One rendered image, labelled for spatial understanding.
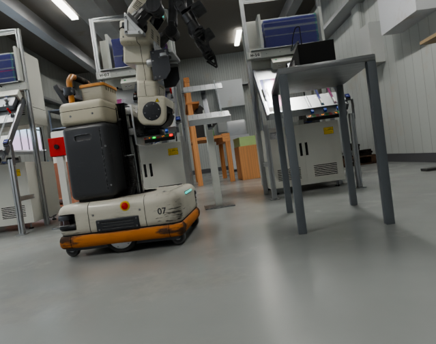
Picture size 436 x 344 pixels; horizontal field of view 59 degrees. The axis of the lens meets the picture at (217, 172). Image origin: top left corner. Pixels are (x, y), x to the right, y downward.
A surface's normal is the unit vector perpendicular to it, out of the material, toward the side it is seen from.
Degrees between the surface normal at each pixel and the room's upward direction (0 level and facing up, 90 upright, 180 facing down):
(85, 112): 90
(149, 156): 90
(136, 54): 90
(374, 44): 90
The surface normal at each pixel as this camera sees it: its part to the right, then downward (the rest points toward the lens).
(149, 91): -0.09, 0.05
